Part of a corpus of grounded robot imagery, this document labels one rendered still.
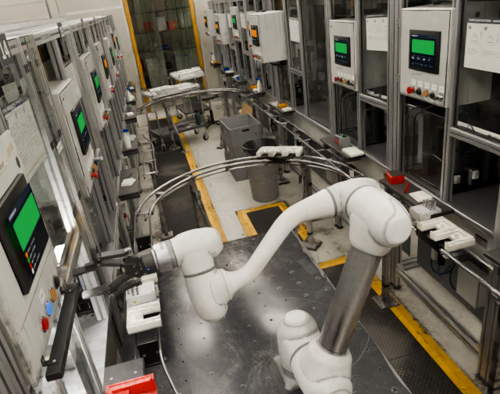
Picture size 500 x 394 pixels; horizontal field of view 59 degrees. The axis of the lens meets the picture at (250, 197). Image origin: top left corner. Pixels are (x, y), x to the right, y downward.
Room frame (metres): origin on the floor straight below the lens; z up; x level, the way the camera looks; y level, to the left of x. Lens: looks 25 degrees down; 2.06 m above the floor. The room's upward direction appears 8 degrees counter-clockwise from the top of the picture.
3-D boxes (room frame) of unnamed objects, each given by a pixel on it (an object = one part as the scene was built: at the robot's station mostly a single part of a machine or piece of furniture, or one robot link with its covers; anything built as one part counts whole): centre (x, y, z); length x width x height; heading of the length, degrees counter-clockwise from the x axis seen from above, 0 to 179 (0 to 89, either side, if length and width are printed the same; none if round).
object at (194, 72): (8.29, 0.82, 0.48); 0.84 x 0.58 x 0.97; 19
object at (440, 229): (1.91, -0.93, 0.84); 0.37 x 0.14 x 0.10; 11
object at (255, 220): (3.71, -0.18, 0.01); 1.00 x 0.55 x 0.01; 11
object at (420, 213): (2.03, -0.91, 0.92); 0.13 x 0.10 x 0.09; 101
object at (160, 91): (6.96, 0.99, 0.48); 0.88 x 0.56 x 0.96; 119
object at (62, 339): (0.91, 0.52, 1.37); 0.36 x 0.04 x 0.04; 11
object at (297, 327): (1.29, -0.11, 0.85); 0.18 x 0.16 x 0.22; 14
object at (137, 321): (1.64, 0.54, 0.84); 0.36 x 0.14 x 0.10; 11
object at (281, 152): (3.41, -0.29, 0.84); 0.37 x 0.14 x 0.10; 69
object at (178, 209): (6.00, 1.02, 0.01); 5.85 x 0.59 x 0.01; 11
